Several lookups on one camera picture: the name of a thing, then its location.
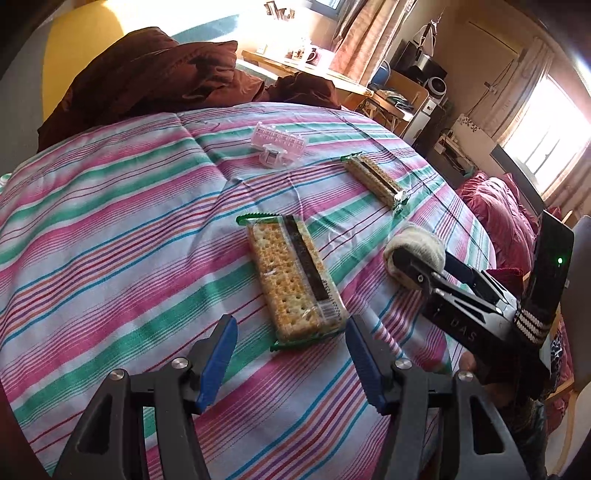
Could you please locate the white sock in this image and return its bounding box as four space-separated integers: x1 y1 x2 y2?
384 222 446 290

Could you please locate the person right hand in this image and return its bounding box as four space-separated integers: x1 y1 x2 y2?
459 351 486 383

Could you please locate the pink quilt on bed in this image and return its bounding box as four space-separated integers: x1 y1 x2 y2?
456 171 565 298

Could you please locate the cracker packet far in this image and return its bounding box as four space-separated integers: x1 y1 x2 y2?
341 152 409 211

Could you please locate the cracker packet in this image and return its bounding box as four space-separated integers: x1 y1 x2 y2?
341 152 409 211
236 213 349 351

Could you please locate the cracker packet near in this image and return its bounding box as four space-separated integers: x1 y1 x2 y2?
236 213 349 351

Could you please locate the pink plastic grid box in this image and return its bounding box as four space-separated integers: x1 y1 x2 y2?
250 122 307 168

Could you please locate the striped pink green cloth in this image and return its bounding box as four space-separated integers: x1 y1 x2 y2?
1 103 496 479

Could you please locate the wooden desk by window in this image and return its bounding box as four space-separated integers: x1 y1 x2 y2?
238 50 374 110

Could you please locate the patterned beige curtain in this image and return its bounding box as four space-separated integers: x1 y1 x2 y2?
329 0 416 85

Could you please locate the dark red blanket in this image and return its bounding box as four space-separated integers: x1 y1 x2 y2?
38 27 341 150

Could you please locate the grey yellow chair back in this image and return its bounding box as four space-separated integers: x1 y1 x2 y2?
1 1 123 173

